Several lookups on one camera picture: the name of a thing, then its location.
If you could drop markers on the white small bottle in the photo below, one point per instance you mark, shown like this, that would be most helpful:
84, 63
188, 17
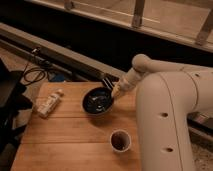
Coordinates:
51, 102

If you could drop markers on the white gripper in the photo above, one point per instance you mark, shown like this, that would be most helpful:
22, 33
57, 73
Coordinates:
127, 82

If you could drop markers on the blue small object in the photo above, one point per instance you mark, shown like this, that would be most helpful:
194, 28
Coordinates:
58, 78

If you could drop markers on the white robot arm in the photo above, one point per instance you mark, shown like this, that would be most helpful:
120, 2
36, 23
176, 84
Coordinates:
166, 92

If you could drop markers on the metal floor rail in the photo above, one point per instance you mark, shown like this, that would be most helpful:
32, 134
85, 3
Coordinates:
116, 54

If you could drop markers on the dark ceramic bowl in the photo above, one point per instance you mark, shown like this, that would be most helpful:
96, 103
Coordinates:
97, 101

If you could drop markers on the white cup with dark liquid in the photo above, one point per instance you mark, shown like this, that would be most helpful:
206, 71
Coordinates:
120, 141

